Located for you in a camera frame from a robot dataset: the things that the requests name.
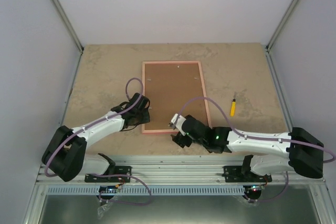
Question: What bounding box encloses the yellow black pen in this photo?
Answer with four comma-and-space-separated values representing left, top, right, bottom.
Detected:
230, 93, 236, 117

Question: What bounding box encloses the pink picture frame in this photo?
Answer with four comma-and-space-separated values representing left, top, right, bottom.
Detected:
141, 60, 213, 135

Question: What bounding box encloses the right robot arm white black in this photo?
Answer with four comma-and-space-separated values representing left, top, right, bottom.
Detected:
170, 114, 323, 182

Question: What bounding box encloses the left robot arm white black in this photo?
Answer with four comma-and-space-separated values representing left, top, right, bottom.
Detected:
41, 93, 150, 182

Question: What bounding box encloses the metal sheet front panel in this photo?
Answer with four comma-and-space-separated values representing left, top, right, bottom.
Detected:
24, 185, 335, 223

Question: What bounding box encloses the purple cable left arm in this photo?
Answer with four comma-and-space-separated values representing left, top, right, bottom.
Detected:
45, 77, 153, 206

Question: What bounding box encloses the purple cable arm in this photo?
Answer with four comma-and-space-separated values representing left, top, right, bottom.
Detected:
181, 97, 336, 204
45, 77, 153, 206

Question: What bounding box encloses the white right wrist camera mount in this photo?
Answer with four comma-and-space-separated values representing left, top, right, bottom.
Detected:
169, 113, 186, 132

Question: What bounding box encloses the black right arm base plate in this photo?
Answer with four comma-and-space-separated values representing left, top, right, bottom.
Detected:
222, 166, 272, 183

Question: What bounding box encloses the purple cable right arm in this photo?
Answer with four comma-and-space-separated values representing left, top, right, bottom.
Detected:
181, 97, 336, 204

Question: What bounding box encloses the aluminium rail front beam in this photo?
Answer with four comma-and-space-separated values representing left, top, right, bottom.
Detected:
36, 155, 325, 185

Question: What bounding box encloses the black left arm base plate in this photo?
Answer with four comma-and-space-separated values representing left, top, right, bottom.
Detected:
83, 165, 132, 183

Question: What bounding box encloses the aluminium side rail right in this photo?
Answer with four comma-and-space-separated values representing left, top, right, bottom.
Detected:
265, 48, 308, 163

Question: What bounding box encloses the grey slotted cable duct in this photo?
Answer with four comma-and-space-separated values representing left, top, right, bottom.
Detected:
46, 185, 266, 196

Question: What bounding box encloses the aluminium corner post left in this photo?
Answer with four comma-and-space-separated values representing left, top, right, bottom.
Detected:
51, 0, 84, 53

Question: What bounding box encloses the aluminium corner post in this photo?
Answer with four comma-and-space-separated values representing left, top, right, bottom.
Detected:
265, 0, 301, 53
51, 0, 84, 53

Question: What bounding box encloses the aluminium corner post right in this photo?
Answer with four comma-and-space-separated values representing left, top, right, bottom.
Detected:
265, 0, 301, 53

